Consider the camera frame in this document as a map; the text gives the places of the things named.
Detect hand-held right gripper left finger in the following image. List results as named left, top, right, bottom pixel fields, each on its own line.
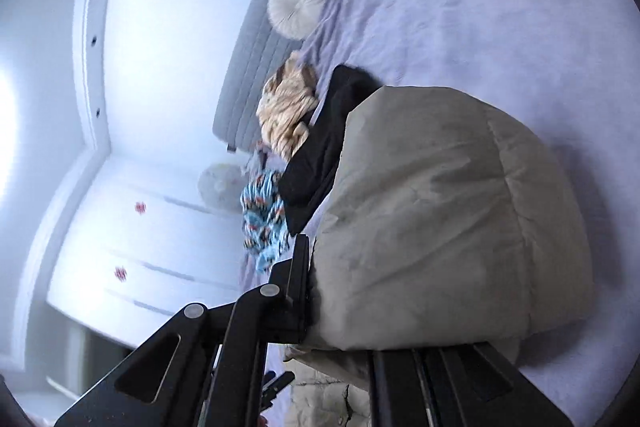
left=55, top=234, right=313, bottom=427

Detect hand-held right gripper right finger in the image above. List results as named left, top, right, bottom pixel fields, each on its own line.
left=369, top=341, right=574, bottom=427

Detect round white cushion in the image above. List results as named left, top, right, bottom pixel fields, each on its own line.
left=267, top=0, right=329, bottom=39

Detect grey padded headboard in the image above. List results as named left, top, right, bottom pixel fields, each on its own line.
left=212, top=0, right=371, bottom=152

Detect blue printed garment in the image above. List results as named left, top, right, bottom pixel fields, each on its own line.
left=240, top=142, right=292, bottom=275

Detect beige puffer jacket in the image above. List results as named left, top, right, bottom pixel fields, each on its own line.
left=287, top=86, right=596, bottom=427

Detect cream patterned garment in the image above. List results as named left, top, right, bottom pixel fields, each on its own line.
left=256, top=51, right=321, bottom=162

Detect pale round plush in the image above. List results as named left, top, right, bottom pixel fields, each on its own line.
left=197, top=162, right=247, bottom=214

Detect lavender bed blanket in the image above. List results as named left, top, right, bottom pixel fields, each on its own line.
left=235, top=0, right=628, bottom=408

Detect black garment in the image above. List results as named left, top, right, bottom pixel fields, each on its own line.
left=277, top=64, right=383, bottom=235

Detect white chest of drawers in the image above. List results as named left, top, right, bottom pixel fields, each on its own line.
left=47, top=152, right=251, bottom=350

